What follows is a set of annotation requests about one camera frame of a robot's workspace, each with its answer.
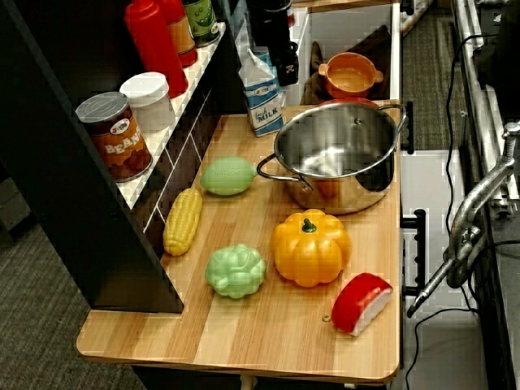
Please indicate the white shelf board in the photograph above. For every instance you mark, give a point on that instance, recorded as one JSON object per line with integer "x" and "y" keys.
{"x": 185, "y": 85}

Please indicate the dark tile backsplash panel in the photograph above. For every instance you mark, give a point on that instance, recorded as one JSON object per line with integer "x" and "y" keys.
{"x": 183, "y": 162}

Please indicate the green toy peas can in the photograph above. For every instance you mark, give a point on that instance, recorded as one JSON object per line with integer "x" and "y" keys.
{"x": 202, "y": 20}

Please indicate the stainless steel pot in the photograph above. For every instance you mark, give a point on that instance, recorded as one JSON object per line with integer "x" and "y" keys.
{"x": 337, "y": 162}

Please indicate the toy beans can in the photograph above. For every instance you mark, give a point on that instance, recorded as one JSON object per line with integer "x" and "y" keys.
{"x": 122, "y": 146}

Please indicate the white sink cabinet unit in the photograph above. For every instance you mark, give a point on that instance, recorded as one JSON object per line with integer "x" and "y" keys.
{"x": 395, "y": 53}

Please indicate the red bottle with orange label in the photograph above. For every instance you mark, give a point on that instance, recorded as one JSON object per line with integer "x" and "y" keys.
{"x": 182, "y": 36}

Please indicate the red and white toy wedge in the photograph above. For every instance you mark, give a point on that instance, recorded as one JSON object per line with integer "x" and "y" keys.
{"x": 357, "y": 300}

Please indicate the light green toy lettuce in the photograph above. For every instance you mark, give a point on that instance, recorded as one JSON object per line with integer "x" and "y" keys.
{"x": 235, "y": 270}

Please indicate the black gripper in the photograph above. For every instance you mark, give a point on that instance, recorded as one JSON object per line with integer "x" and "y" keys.
{"x": 284, "y": 50}

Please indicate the green toy lime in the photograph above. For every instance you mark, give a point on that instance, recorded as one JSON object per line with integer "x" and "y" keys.
{"x": 225, "y": 176}

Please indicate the black table top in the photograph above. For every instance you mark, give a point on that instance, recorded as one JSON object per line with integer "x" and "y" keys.
{"x": 505, "y": 325}

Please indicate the white toy shaker jar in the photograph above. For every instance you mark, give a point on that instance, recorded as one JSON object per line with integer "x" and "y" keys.
{"x": 148, "y": 101}

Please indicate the black kitchen hutch frame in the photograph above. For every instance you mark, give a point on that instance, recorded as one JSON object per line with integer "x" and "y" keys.
{"x": 61, "y": 183}

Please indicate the plain red squeeze bottle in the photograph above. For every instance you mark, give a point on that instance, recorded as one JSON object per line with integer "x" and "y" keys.
{"x": 156, "y": 48}

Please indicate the toy milk carton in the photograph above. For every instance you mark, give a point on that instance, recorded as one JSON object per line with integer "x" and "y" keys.
{"x": 262, "y": 105}

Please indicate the dark brown cloth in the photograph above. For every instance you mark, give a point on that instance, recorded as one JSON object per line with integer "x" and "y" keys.
{"x": 375, "y": 40}

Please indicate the aluminium frame rail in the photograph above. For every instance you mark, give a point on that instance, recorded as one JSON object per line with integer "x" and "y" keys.
{"x": 475, "y": 81}

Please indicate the orange red plate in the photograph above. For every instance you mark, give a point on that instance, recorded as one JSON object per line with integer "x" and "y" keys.
{"x": 349, "y": 101}

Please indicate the wooden counter top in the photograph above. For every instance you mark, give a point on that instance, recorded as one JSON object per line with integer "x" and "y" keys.
{"x": 264, "y": 333}

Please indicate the yellow toy bell pepper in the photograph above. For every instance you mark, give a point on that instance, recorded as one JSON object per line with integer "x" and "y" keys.
{"x": 308, "y": 252}

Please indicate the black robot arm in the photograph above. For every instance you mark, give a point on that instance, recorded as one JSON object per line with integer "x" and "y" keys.
{"x": 268, "y": 24}

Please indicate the yellow toy corn cob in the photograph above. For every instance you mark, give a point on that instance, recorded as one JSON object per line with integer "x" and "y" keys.
{"x": 185, "y": 221}

